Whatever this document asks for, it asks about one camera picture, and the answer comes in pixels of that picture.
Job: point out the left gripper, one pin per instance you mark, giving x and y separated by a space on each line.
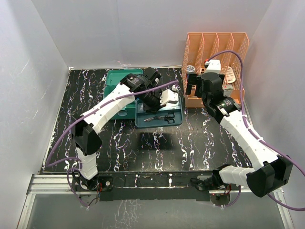
154 109

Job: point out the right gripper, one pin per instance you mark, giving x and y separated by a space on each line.
193 80

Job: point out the dark teal divider tray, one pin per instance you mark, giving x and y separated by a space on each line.
141 115

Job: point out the black handled scissors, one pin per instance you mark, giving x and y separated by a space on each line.
169 118

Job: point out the white grey device box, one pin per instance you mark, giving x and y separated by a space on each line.
228 87

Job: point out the green medicine kit box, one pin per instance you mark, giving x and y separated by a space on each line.
112 80

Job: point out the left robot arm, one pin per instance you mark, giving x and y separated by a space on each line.
85 133

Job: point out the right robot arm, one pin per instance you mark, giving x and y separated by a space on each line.
269 170

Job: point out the blue lid round jar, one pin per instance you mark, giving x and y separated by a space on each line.
190 69

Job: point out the orange file organizer rack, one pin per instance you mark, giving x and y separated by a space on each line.
201 46

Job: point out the white blister card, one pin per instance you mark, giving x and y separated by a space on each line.
230 75

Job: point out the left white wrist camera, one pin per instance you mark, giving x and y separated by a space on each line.
169 96

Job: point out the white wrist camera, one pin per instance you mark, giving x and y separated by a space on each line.
212 66
169 96

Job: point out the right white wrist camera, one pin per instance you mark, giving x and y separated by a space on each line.
212 66

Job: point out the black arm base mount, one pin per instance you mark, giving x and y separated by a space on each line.
173 185

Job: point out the aluminium frame rail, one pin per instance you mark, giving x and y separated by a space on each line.
150 201

